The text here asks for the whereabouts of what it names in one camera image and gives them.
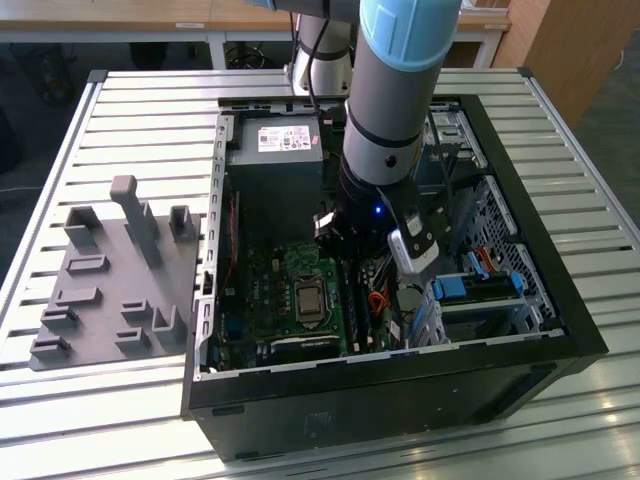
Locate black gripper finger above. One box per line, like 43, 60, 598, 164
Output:
312, 211, 348, 255

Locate green motherboard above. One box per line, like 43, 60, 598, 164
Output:
219, 240, 401, 372

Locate silver CPU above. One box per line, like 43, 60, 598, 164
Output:
298, 289, 324, 315

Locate metal socket cover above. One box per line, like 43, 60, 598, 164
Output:
293, 278, 328, 327

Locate CPU socket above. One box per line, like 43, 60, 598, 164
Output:
292, 277, 330, 329

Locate round grey speaker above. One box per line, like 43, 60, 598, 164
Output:
398, 283, 425, 315

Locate black graphics card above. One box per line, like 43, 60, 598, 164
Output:
269, 334, 342, 362

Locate blue disk carrier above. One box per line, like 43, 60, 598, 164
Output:
432, 273, 525, 304

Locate grey power supply unit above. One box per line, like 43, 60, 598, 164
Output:
227, 114, 347, 242

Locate grey metal drive cage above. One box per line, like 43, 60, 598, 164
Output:
414, 109, 489, 202

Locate blue port connector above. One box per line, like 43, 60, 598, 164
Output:
223, 313, 245, 347

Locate metal disk bay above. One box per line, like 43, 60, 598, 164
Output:
423, 272, 549, 347

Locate black PC case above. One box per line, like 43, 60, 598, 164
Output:
179, 93, 610, 464

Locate black chair base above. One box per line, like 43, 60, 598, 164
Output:
223, 42, 275, 69

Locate grey parts rack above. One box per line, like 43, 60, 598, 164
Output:
29, 174, 204, 372

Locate wooden cabinet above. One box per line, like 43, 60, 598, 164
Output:
492, 0, 640, 130

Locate thin red wire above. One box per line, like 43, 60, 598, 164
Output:
223, 193, 240, 297

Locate black cable bundle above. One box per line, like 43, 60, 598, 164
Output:
424, 139, 482, 251

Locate blue data cable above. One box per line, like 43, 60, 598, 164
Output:
467, 251, 489, 279

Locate red data cable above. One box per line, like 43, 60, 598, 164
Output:
476, 246, 502, 275

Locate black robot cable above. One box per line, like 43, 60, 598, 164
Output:
288, 9, 334, 131

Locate wooden desk white frame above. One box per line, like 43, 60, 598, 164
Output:
0, 0, 511, 71

